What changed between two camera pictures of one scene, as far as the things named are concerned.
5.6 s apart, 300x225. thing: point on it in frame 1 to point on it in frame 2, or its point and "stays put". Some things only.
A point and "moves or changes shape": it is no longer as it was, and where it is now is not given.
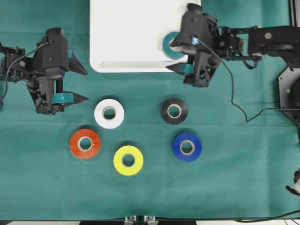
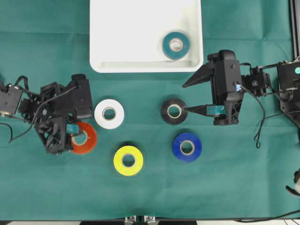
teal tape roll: [170, 53] stays put
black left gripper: [51, 60] to [50, 111]
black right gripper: [199, 39] to [225, 72]
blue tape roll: [196, 151] stays put
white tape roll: [109, 123] stays put
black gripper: [55, 53] to [82, 95]
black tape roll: [171, 120] stays put
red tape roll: [89, 152] moves or changes shape
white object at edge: [296, 189] stays put
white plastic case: [126, 36] stays put
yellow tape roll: [119, 165] stays put
